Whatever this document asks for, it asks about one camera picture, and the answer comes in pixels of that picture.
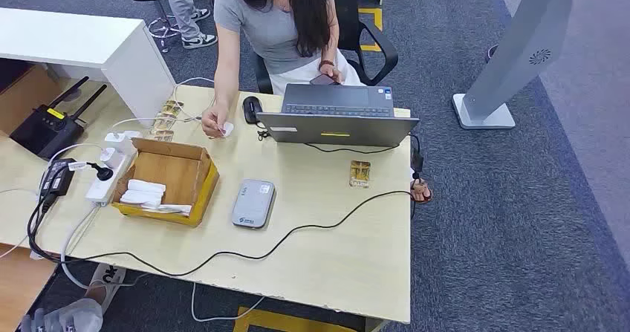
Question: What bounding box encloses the black office chair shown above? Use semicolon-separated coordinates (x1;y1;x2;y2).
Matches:
253;0;399;95

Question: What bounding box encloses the white power strip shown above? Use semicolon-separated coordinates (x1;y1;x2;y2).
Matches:
84;152;137;208

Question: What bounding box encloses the black computer mouse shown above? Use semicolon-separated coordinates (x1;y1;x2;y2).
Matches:
242;96;264;125

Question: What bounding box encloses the white power strip cable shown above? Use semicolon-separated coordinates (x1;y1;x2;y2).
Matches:
59;204;149;291

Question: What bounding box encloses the white paper sheet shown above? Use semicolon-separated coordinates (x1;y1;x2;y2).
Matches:
143;202;193;218

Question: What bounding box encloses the person's left hand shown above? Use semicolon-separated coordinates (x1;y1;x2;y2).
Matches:
319;62;345;85

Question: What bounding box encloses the white hanging cable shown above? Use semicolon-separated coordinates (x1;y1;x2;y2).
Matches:
190;282;267;323

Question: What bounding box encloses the black plug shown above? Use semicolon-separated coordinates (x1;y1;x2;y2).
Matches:
86;161;114;182

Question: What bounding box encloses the dark smartphone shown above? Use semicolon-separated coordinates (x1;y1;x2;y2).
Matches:
308;73;340;87

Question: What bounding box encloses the cardboard box with yellow side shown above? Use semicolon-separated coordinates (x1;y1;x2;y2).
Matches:
110;137;221;228

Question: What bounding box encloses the black laptop power cable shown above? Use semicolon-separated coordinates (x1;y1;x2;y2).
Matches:
304;132;425;183

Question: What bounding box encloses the white desk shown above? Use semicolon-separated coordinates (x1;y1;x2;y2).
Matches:
0;7;177;126

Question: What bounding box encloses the black power adapter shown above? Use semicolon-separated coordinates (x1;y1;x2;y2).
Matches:
38;158;78;199

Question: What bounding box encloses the long black cable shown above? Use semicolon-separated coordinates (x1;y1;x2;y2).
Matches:
27;190;415;278

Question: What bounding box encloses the seated person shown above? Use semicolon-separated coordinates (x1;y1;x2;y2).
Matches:
201;0;368;139

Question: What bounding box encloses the grey laptop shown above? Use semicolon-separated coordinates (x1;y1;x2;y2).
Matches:
256;83;420;148

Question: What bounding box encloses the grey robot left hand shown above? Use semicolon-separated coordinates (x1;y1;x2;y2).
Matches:
19;307;60;332

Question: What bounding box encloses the person's foot in sandal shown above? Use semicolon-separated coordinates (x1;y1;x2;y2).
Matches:
409;178;434;205

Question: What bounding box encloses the white charger cable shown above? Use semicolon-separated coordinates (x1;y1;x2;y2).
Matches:
108;77;216;134

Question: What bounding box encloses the grey card reader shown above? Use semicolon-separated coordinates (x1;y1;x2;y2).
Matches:
231;179;277;230

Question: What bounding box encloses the white plug cable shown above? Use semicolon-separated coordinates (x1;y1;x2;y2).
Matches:
46;143;105;173

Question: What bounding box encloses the grey kiosk stand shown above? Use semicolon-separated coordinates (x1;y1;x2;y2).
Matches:
452;0;622;131

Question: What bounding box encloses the yellow table frame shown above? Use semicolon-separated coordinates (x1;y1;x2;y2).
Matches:
233;306;390;332

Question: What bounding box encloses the black router with antennas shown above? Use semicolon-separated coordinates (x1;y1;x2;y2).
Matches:
8;76;108;162

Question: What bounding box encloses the person's right hand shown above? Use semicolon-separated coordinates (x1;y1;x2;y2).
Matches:
201;104;233;139

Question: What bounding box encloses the white object with black print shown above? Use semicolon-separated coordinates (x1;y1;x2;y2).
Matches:
87;263;127;307

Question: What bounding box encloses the white flat charger plug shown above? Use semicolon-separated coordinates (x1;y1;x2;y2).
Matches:
104;130;142;156

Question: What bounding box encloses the standing person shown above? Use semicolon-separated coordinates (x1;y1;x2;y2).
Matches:
162;0;218;51

